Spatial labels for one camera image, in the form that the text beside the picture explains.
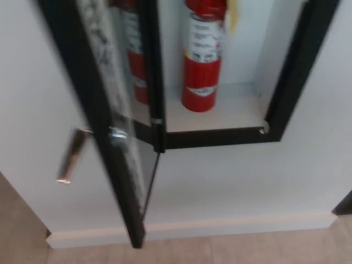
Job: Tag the yellow paper tag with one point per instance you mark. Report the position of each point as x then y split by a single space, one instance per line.
233 16

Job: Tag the black framed glass door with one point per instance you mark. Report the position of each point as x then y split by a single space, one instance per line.
345 204

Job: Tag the white baseboard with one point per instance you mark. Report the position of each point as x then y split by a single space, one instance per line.
220 226

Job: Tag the black extinguisher cabinet frame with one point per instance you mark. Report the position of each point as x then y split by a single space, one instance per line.
214 138

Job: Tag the black glass cabinet door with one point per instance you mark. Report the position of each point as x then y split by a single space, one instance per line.
88 96

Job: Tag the red fire extinguisher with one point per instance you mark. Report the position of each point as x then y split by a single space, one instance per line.
200 77

